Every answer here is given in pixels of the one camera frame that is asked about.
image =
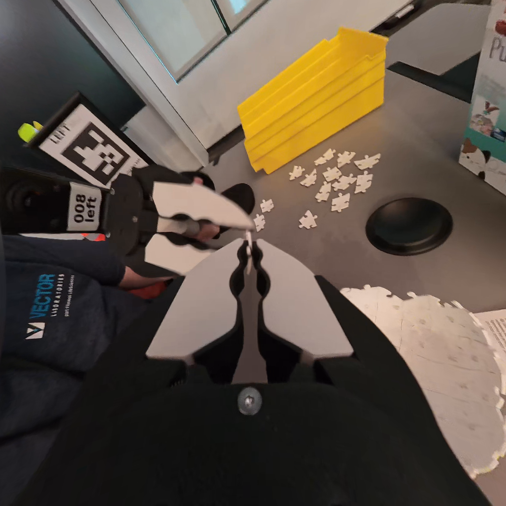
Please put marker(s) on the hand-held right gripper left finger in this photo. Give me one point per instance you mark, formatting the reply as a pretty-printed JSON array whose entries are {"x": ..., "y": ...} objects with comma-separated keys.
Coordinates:
[{"x": 201, "y": 312}]

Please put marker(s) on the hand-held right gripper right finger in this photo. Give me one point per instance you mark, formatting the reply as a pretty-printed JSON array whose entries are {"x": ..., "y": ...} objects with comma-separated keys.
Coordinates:
[{"x": 304, "y": 312}]

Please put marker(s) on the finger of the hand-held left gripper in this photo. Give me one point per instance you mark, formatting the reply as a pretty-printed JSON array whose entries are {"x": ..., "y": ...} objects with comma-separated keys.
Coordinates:
[
  {"x": 174, "y": 253},
  {"x": 197, "y": 201}
]

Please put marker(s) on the single white puzzle piece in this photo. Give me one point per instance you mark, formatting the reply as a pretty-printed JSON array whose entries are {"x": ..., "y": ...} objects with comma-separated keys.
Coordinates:
[{"x": 249, "y": 253}]

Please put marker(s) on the puzzle pieces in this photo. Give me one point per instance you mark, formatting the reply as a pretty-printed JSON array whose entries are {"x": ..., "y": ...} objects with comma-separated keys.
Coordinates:
[{"x": 340, "y": 182}]

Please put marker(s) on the partly built puzzle ball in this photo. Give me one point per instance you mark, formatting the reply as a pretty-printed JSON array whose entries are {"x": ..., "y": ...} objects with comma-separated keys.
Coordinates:
[{"x": 435, "y": 355}]

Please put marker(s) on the black round ball stand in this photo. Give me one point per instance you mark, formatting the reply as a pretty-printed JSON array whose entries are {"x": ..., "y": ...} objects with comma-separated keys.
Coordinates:
[{"x": 409, "y": 225}]

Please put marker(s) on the colourful puzzle box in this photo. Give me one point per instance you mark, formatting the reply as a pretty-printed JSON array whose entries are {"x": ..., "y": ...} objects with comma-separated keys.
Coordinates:
[{"x": 486, "y": 118}]

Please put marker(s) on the person's dark clothing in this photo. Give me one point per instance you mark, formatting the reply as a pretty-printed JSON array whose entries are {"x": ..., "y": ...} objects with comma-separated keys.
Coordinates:
[{"x": 59, "y": 316}]

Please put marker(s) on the yellow plastic bin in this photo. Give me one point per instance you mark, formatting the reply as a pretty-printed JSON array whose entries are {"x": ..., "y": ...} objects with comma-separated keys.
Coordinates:
[{"x": 316, "y": 102}]

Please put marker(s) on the white framed glass partition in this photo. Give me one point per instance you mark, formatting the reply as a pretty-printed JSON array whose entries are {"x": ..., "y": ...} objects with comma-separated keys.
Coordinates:
[{"x": 178, "y": 39}]

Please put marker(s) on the white instruction leaflet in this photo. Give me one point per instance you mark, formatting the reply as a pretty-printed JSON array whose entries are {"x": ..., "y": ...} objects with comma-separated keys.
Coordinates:
[{"x": 494, "y": 328}]

